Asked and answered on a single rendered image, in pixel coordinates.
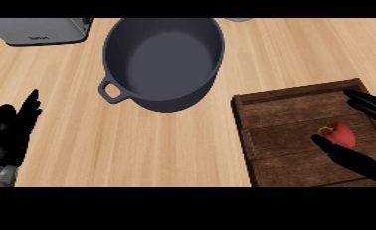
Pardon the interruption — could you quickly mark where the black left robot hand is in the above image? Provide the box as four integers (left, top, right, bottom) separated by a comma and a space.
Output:
0, 88, 44, 168

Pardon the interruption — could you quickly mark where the dark grey pot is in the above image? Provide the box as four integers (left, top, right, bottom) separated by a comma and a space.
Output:
97, 18, 225, 114

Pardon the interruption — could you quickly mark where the dark brown wooden tray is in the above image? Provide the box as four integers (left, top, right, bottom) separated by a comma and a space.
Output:
228, 77, 376, 188

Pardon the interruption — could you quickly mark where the red bell pepper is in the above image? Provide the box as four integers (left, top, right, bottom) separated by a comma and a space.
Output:
317, 121, 357, 150

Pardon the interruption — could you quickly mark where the grey metal appliance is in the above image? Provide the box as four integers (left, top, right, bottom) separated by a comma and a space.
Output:
0, 18, 94, 47

